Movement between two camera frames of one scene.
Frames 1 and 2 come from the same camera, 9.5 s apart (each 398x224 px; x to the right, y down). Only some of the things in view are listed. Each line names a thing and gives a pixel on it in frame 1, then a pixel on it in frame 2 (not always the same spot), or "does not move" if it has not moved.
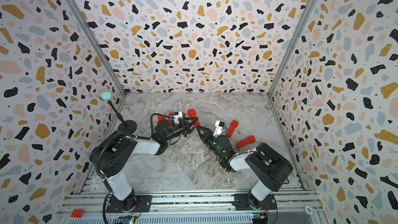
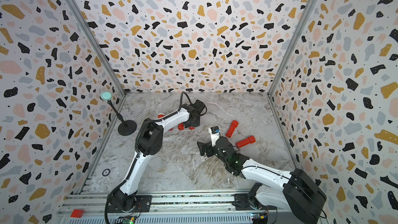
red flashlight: (251, 139) does not move
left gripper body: (177, 130) to (194, 124)
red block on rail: (77, 213) does not move
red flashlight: (231, 130) does not move
